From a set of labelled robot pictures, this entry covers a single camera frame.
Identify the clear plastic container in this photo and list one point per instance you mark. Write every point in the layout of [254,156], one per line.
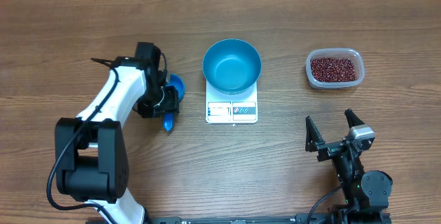
[348,53]

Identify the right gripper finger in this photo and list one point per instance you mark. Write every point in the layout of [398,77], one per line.
[352,119]
[314,140]

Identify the blue plastic measuring scoop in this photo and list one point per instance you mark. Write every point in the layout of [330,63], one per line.
[177,83]

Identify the teal bowl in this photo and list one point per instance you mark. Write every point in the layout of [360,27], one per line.
[232,66]

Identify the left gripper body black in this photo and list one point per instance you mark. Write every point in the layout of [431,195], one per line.
[161,101]

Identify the red beans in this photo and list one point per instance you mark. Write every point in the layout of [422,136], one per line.
[333,70]

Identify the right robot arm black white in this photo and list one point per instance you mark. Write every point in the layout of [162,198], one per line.
[366,193]

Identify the white digital kitchen scale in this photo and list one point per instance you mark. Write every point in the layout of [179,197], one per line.
[221,108]

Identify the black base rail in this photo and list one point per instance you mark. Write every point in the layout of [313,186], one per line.
[268,220]

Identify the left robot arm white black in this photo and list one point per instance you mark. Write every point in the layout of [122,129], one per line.
[91,167]

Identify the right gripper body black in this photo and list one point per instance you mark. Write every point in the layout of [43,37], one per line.
[331,149]

